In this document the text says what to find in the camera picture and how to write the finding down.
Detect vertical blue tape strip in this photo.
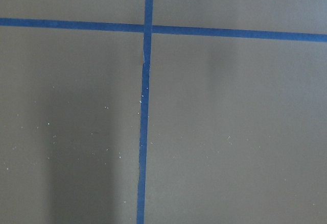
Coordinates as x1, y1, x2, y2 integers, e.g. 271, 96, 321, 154
136, 0, 153, 224

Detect brown paper table cover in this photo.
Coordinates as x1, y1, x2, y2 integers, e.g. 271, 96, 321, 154
1, 0, 326, 223

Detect horizontal blue tape strip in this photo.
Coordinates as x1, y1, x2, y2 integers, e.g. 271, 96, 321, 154
1, 17, 326, 42

